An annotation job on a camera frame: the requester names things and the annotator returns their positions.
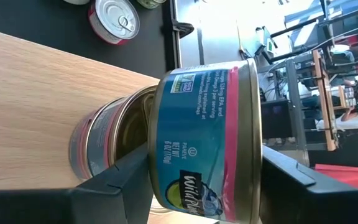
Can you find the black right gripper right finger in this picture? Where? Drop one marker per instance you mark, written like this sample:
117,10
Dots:
306,202

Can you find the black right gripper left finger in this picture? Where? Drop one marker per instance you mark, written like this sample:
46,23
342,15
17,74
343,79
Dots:
104,199

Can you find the silver cans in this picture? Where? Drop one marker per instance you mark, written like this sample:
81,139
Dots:
197,140

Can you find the red label seafood can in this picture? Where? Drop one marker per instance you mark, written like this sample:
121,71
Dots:
113,20

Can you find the gold lid seafood can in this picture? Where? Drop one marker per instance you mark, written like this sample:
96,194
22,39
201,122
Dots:
151,2

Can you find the orange red curtain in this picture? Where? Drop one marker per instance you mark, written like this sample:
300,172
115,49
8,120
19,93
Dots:
350,175

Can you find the light wooden stand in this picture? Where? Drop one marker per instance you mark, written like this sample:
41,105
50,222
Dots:
325,102

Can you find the wooden board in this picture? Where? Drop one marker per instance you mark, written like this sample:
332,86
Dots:
26,109

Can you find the pale lid green label can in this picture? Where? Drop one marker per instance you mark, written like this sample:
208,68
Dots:
76,1

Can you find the black aluminium table frame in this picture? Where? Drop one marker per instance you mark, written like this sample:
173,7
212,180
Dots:
170,46

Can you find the black rail mount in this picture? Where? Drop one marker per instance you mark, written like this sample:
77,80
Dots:
182,29

